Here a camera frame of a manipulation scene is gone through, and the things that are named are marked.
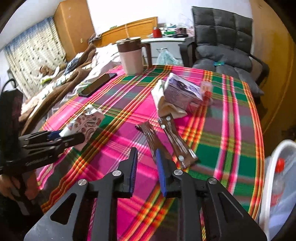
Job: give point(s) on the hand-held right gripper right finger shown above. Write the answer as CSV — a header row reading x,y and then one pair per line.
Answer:
x,y
161,171

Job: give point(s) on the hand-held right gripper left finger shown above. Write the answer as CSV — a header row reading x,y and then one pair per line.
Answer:
x,y
133,166

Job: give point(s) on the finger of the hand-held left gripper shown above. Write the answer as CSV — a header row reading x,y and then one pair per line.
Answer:
x,y
54,135
71,140

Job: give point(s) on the brown snack wrapper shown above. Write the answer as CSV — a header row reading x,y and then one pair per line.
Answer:
x,y
149,136
175,139

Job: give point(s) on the beige paper bag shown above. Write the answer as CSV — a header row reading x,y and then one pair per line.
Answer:
x,y
168,109

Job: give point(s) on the purple white cardboard box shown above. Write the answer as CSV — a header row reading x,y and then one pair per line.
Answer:
x,y
182,90

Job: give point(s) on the small pink bottle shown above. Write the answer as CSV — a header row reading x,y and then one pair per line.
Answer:
x,y
206,89

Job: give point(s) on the white bin with plastic liner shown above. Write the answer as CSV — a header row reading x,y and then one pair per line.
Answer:
x,y
270,162

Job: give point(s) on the clear plastic bottle red label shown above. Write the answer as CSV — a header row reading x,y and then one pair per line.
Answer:
x,y
278,185

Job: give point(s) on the person's left hand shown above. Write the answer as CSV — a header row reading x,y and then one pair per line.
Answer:
x,y
5,185

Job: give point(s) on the brown blanket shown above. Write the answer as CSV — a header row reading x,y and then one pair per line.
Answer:
x,y
67,83

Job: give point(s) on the striped cloth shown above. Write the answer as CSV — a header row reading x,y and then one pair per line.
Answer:
x,y
59,80

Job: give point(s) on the brown plush toy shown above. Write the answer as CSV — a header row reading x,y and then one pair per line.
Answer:
x,y
45,70

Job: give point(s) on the black phone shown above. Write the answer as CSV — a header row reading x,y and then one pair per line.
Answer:
x,y
97,85

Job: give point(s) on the pink green plaid tablecloth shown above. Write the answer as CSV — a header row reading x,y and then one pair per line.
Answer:
x,y
219,150

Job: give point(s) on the patterned curtain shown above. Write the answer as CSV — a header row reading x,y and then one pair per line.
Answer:
x,y
30,51

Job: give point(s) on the blue plaid cloth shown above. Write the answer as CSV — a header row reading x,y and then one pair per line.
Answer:
x,y
71,64

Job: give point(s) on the white bedsheet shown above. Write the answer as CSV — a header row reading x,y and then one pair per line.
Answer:
x,y
104,55

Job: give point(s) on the pink brown pitcher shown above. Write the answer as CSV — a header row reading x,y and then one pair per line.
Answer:
x,y
130,60

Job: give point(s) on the power strip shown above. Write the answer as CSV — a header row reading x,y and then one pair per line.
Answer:
x,y
94,39

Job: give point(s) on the orange wooden wardrobe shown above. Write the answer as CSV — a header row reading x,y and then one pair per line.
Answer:
x,y
74,27

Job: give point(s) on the pale green plastic bag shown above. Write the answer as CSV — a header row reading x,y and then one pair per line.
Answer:
x,y
166,58

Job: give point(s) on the white nightstand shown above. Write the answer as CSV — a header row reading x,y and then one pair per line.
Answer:
x,y
161,42

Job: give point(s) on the wooden headboard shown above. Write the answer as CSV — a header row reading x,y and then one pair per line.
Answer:
x,y
138,27

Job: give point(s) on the red thermos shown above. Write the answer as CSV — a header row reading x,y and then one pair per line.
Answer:
x,y
156,32

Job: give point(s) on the green box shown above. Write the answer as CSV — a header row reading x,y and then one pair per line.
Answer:
x,y
171,31

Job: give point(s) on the yellow wooden closet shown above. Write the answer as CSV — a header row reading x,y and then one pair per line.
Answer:
x,y
272,69

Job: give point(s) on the grey cushioned chair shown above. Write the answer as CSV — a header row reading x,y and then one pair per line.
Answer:
x,y
222,30

